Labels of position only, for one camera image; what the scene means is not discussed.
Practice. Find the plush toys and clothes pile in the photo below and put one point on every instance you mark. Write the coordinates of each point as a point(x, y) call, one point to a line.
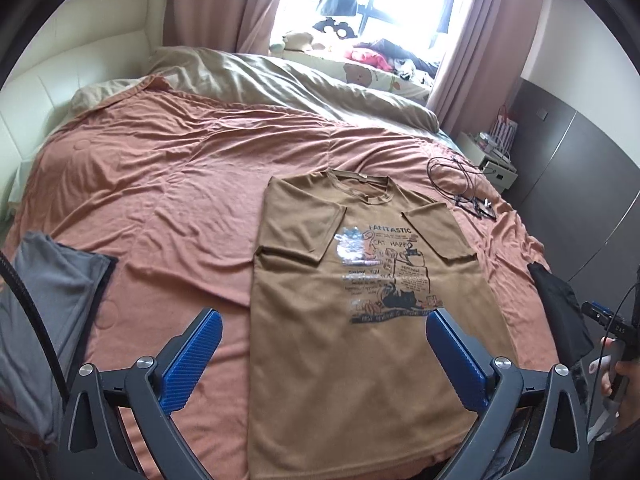
point(360, 77)

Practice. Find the cream padded headboard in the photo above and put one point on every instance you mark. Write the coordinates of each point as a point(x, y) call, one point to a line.
point(75, 70)

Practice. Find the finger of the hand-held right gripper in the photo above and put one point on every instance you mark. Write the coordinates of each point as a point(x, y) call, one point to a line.
point(595, 316)
point(599, 306)

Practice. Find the black and white plush toy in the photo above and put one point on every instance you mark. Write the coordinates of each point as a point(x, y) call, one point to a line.
point(332, 27)

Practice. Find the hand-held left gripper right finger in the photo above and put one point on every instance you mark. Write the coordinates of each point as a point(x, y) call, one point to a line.
point(455, 355)

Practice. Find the grey folded clothes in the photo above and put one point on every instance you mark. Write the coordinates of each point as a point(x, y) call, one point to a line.
point(45, 300)

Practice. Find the beige plush bear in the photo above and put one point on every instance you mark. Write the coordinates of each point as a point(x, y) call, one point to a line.
point(295, 40)

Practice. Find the white bedside table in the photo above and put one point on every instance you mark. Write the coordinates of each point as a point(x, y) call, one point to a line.
point(500, 175)

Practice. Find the orange-brown blanket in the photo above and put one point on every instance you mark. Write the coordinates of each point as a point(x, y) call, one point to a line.
point(175, 185)

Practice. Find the dark clothes pile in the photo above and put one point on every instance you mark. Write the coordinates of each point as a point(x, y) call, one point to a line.
point(395, 47)

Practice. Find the black folded garment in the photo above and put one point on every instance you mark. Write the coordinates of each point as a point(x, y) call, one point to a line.
point(560, 305)

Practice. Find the brown printed t-shirt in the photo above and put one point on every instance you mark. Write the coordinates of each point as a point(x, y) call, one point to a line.
point(350, 360)

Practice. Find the grey wall socket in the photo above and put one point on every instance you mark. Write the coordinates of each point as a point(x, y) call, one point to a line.
point(542, 114)

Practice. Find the window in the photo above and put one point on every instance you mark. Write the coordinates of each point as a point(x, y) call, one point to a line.
point(390, 0)

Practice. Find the beige duvet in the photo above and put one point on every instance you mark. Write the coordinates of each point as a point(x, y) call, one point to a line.
point(275, 80)

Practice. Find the pink cloth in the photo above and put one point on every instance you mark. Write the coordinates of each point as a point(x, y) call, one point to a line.
point(372, 57)

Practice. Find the person's right hand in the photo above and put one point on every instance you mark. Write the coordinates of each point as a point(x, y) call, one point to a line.
point(634, 367)

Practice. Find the black and white cloth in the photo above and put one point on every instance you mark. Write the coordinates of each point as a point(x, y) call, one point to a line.
point(412, 70)

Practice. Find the striped gift bag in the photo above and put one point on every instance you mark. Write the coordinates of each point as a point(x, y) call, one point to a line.
point(502, 132)

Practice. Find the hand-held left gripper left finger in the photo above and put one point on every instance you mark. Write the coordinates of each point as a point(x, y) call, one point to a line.
point(195, 355)

